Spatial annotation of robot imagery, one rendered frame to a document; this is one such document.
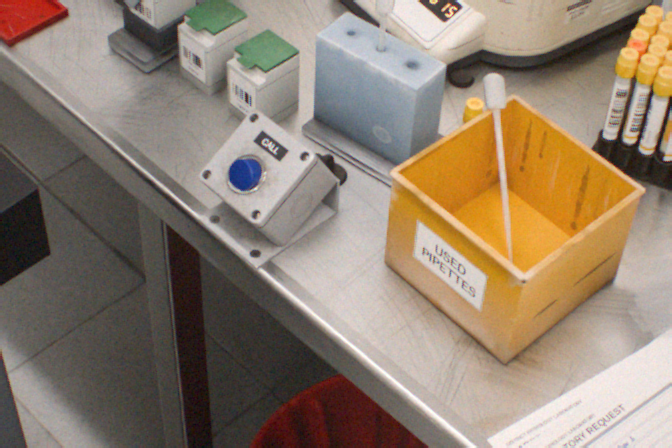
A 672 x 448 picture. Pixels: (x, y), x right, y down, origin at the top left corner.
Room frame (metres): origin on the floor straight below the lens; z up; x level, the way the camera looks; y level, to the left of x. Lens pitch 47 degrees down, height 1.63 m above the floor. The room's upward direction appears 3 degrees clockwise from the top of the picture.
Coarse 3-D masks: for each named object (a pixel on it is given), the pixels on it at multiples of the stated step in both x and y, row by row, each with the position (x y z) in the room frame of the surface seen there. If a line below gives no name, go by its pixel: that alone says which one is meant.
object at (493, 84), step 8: (488, 80) 0.73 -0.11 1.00; (496, 80) 0.73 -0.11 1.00; (488, 88) 0.73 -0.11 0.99; (496, 88) 0.73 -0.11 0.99; (504, 88) 0.73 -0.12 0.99; (488, 96) 0.73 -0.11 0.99; (496, 96) 0.72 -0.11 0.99; (504, 96) 0.73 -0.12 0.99; (488, 104) 0.72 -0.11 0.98; (496, 104) 0.72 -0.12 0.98; (504, 104) 0.72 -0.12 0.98
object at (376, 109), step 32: (320, 32) 0.81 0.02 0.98; (352, 32) 0.81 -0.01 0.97; (320, 64) 0.80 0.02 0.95; (352, 64) 0.78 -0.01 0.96; (384, 64) 0.77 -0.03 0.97; (416, 64) 0.77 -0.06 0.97; (320, 96) 0.80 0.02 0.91; (352, 96) 0.78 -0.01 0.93; (384, 96) 0.76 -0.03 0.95; (416, 96) 0.74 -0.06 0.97; (320, 128) 0.79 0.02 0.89; (352, 128) 0.78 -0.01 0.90; (384, 128) 0.76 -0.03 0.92; (416, 128) 0.75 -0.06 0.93; (352, 160) 0.76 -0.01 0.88; (384, 160) 0.76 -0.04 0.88
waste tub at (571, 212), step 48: (432, 144) 0.68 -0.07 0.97; (480, 144) 0.72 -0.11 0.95; (528, 144) 0.72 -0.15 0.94; (576, 144) 0.69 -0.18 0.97; (432, 192) 0.68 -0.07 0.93; (480, 192) 0.72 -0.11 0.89; (528, 192) 0.72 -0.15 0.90; (576, 192) 0.69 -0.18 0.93; (624, 192) 0.66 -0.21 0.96; (432, 240) 0.62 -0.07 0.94; (480, 240) 0.59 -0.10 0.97; (528, 240) 0.68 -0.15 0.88; (576, 240) 0.60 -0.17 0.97; (624, 240) 0.65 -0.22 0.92; (432, 288) 0.62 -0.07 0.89; (480, 288) 0.58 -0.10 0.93; (528, 288) 0.57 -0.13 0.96; (576, 288) 0.61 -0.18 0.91; (480, 336) 0.58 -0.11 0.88; (528, 336) 0.58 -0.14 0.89
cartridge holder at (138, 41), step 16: (128, 16) 0.90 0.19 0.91; (128, 32) 0.90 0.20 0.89; (144, 32) 0.88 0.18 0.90; (160, 32) 0.87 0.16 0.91; (176, 32) 0.89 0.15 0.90; (128, 48) 0.88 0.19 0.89; (144, 48) 0.88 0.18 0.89; (160, 48) 0.87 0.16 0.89; (176, 48) 0.88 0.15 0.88; (144, 64) 0.86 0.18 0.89
